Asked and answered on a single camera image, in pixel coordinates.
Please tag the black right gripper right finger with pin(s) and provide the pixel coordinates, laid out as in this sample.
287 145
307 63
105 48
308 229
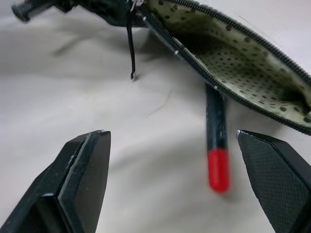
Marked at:
277 184

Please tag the black grid pouch dotted lining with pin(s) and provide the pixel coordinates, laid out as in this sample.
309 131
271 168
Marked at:
243 70

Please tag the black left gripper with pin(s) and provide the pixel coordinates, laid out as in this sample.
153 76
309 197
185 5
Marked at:
23 11

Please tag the black marker with red cap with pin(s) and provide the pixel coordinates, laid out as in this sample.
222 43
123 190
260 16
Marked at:
218 167

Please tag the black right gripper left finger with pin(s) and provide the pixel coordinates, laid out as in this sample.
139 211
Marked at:
73 184

